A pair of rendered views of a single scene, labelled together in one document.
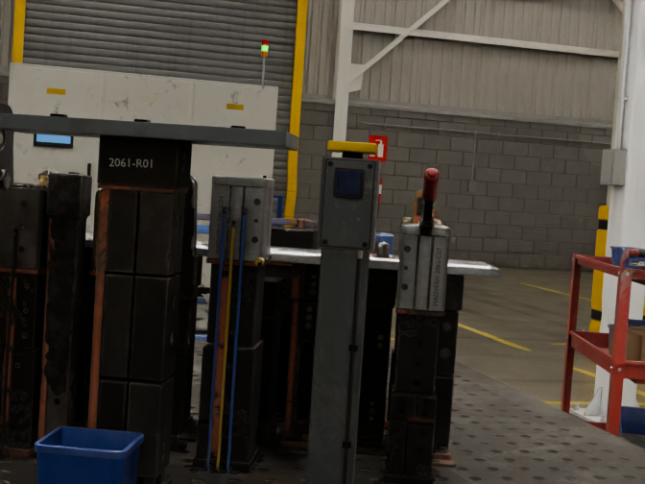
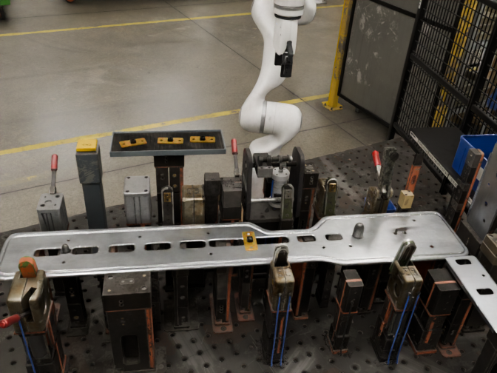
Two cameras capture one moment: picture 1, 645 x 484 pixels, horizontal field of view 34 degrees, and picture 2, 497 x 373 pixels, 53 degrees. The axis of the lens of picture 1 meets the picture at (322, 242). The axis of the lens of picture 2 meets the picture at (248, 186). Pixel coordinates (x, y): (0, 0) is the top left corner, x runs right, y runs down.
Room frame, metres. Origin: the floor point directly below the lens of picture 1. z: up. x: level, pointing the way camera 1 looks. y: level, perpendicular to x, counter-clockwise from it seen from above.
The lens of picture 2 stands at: (2.80, 0.11, 1.98)
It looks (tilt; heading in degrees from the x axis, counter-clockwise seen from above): 34 degrees down; 165
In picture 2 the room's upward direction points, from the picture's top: 4 degrees clockwise
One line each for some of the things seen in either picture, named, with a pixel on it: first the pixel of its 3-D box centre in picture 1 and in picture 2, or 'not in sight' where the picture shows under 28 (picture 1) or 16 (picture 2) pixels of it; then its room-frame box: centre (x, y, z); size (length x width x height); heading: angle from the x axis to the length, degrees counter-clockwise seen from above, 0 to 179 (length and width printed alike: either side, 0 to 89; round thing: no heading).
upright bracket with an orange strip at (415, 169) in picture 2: not in sight; (402, 214); (1.58, 1.01, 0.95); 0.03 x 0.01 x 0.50; 86
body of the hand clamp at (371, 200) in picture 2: not in sight; (370, 231); (1.56, 0.91, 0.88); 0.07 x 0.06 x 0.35; 176
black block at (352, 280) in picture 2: not in sight; (345, 313); (1.88, 0.69, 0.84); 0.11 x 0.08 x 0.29; 176
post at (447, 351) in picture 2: not in sight; (457, 311); (1.93, 1.04, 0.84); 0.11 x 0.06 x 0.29; 176
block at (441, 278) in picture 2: not in sight; (430, 311); (1.92, 0.96, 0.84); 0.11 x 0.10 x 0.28; 176
